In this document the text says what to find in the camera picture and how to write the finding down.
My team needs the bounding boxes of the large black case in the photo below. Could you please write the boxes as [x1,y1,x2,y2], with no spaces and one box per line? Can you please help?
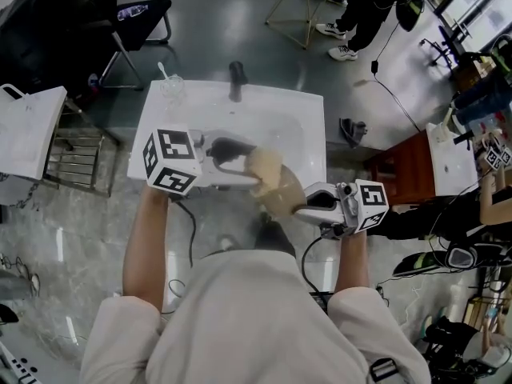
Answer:
[0,0,121,95]

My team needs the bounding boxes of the large glass window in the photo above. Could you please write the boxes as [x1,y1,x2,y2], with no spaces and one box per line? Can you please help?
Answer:
[434,0,512,55]

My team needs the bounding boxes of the person's left forearm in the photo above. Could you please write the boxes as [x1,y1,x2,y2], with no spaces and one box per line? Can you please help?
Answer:
[122,182,173,314]

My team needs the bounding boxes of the white sink on cabinet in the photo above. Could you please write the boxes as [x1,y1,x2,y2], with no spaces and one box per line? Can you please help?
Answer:
[424,122,481,198]

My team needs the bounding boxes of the black waist device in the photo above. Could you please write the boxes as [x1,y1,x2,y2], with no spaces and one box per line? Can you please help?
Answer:
[310,290,335,315]

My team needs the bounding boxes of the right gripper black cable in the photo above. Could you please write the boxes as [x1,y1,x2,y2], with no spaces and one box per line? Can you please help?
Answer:
[300,236,333,295]

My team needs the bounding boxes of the clear plastic water bottle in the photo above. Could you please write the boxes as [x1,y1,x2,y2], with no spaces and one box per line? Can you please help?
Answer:
[117,4,150,18]

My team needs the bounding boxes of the person's light shirt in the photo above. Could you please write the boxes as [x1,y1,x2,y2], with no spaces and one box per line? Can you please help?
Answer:
[78,250,433,384]

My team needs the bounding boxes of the small white sink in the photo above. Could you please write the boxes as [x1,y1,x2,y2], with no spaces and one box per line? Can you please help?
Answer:
[0,86,68,182]

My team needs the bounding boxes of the beige sponge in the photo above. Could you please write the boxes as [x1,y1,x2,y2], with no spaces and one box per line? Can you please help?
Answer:
[244,146,286,199]

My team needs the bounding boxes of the white faucet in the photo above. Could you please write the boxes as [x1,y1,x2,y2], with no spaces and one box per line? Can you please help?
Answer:
[0,82,21,102]

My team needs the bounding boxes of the black strap buckle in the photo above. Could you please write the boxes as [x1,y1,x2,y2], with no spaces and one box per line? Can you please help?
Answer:
[368,358,399,383]

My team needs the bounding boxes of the steel rack stand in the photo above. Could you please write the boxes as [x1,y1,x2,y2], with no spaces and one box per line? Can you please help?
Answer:
[42,98,121,198]

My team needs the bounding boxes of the person's black trousers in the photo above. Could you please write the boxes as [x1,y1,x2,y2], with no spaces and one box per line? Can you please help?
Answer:
[254,218,297,258]

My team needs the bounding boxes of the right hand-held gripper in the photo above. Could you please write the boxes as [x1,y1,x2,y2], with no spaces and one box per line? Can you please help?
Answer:
[294,178,390,239]

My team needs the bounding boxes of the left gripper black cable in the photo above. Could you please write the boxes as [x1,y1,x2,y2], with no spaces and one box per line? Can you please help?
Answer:
[170,200,198,267]

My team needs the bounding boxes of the brown bowl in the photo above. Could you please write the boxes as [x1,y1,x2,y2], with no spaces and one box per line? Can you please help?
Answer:
[255,164,306,219]

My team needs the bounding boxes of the black faucet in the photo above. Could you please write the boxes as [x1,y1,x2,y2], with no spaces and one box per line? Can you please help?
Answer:
[227,60,249,103]

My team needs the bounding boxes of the clear glass cup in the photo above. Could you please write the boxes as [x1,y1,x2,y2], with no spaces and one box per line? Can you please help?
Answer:
[159,74,186,110]

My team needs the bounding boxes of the large white sink basin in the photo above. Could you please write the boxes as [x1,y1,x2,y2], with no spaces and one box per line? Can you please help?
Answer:
[126,78,325,199]

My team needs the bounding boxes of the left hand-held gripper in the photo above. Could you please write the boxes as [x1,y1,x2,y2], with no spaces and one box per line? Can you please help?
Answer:
[142,124,263,195]

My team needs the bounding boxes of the person's right forearm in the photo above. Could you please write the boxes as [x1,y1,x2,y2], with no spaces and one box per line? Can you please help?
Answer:
[334,230,371,295]

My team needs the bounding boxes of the black office chair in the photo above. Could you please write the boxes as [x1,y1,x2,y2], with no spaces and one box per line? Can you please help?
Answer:
[86,0,173,91]

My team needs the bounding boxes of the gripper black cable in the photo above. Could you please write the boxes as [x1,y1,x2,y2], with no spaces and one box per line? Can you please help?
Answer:
[170,200,198,267]
[300,236,333,295]

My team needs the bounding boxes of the black swivel chair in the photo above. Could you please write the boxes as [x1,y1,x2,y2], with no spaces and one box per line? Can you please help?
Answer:
[419,24,469,70]

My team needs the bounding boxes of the red-brown wooden cabinet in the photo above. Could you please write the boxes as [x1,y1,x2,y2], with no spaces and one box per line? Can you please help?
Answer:
[366,130,437,207]

